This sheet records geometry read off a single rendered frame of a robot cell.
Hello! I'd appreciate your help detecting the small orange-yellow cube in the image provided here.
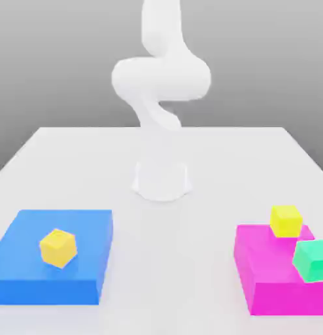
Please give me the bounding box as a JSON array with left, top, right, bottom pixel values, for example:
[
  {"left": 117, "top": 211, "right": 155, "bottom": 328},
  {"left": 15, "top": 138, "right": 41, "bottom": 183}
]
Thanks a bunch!
[{"left": 39, "top": 228, "right": 78, "bottom": 270}]

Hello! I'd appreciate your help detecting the small bright yellow cube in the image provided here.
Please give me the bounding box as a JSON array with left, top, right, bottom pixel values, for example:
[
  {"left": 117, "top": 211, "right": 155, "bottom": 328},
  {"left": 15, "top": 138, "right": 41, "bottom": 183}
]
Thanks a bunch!
[{"left": 269, "top": 205, "right": 303, "bottom": 239}]

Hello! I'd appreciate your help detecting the small green cube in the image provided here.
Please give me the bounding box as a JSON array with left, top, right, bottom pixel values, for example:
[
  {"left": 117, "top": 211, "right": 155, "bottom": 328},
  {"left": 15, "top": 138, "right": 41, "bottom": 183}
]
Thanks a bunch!
[{"left": 292, "top": 239, "right": 323, "bottom": 283}]

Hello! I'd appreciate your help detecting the large magenta box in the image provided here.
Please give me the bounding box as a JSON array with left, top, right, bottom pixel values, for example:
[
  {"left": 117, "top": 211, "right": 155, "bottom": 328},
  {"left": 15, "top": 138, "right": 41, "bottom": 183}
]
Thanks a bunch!
[{"left": 233, "top": 224, "right": 323, "bottom": 317}]

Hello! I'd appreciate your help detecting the large blue box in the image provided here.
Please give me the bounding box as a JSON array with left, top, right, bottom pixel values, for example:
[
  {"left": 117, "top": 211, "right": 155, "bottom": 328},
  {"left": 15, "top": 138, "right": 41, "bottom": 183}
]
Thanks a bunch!
[{"left": 0, "top": 209, "right": 114, "bottom": 306}]

